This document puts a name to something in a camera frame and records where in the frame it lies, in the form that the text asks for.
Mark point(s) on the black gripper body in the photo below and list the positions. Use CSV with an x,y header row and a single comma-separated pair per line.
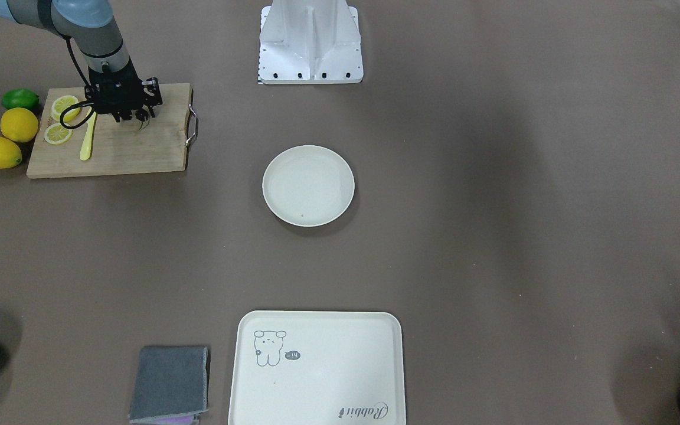
x,y
152,96

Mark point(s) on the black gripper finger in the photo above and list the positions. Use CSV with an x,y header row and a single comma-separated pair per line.
x,y
143,116

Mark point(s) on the round cream plate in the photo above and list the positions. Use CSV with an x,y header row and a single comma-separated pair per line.
x,y
308,186

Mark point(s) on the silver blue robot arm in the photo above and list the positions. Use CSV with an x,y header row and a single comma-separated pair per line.
x,y
99,53

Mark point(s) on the cream rabbit tray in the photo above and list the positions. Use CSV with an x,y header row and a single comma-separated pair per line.
x,y
318,367

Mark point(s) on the bamboo cutting board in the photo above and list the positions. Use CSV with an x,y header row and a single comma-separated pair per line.
x,y
159,145

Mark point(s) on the upper lemon slice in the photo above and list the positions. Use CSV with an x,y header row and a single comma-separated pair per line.
x,y
64,109

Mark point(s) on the lemon slice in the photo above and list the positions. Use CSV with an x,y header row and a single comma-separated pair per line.
x,y
64,109
56,134

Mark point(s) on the yellow plastic knife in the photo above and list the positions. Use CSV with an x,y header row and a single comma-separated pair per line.
x,y
87,145

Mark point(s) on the lower lemon slice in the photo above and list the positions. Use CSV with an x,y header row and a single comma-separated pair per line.
x,y
56,134

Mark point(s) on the green lime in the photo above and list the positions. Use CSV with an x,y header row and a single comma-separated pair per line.
x,y
20,98

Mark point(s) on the round yellow lemon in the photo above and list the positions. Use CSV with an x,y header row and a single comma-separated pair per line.
x,y
19,124

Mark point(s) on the grey folded cloth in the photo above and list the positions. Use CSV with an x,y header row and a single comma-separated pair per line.
x,y
171,385

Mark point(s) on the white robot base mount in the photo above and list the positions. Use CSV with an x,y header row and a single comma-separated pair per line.
x,y
310,42

